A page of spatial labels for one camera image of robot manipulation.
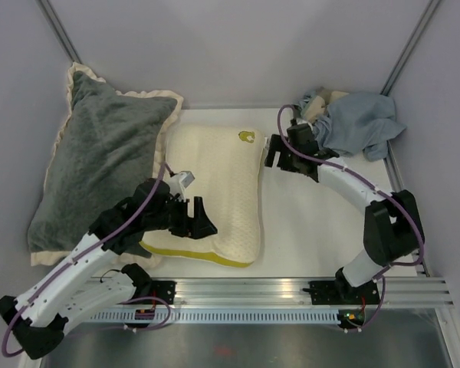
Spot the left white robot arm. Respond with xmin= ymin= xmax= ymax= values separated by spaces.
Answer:
xmin=0 ymin=179 xmax=218 ymax=360

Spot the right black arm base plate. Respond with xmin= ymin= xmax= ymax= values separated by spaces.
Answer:
xmin=302 ymin=281 xmax=380 ymax=307

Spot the right side aluminium rail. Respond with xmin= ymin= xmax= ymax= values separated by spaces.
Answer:
xmin=384 ymin=143 xmax=432 ymax=277

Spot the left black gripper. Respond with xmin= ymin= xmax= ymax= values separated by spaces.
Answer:
xmin=143 ymin=194 xmax=217 ymax=240

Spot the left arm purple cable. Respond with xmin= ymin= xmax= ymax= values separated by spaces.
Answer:
xmin=0 ymin=162 xmax=174 ymax=358

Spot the left aluminium frame post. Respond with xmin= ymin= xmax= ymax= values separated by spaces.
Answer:
xmin=35 ymin=0 xmax=82 ymax=64

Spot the slotted white cable duct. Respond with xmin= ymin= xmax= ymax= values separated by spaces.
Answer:
xmin=85 ymin=307 xmax=364 ymax=325

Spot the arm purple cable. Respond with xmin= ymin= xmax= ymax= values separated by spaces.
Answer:
xmin=277 ymin=103 xmax=426 ymax=334
xmin=0 ymin=162 xmax=174 ymax=358

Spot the wrist white camera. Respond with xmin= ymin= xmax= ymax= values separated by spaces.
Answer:
xmin=296 ymin=119 xmax=314 ymax=129
xmin=167 ymin=171 xmax=195 ymax=200

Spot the aluminium frame post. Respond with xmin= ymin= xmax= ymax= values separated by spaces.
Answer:
xmin=380 ymin=0 xmax=444 ymax=96
xmin=35 ymin=0 xmax=82 ymax=64

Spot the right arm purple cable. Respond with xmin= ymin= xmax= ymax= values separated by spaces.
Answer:
xmin=277 ymin=103 xmax=426 ymax=334

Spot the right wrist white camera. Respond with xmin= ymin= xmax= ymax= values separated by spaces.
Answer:
xmin=296 ymin=119 xmax=314 ymax=129

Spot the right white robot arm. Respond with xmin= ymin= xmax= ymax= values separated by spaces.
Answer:
xmin=264 ymin=123 xmax=425 ymax=304

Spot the grey plush pillow cream trim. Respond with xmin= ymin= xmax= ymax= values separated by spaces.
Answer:
xmin=27 ymin=63 xmax=184 ymax=266

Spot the aluminium front rail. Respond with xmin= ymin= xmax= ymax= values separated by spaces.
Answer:
xmin=172 ymin=277 xmax=454 ymax=309

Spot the patchwork and blue pillowcase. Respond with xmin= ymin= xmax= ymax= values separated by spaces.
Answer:
xmin=294 ymin=87 xmax=406 ymax=162

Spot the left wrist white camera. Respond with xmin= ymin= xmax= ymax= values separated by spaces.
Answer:
xmin=167 ymin=171 xmax=195 ymax=200

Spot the right aluminium frame post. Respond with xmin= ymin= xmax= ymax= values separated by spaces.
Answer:
xmin=380 ymin=0 xmax=444 ymax=96

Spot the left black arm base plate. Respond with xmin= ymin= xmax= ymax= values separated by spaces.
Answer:
xmin=143 ymin=280 xmax=176 ymax=305

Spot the cream pillow yellow edge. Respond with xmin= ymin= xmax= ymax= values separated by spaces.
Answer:
xmin=140 ymin=124 xmax=266 ymax=268

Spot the aluminium rail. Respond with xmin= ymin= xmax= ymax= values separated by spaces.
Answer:
xmin=172 ymin=277 xmax=454 ymax=309
xmin=384 ymin=143 xmax=432 ymax=277

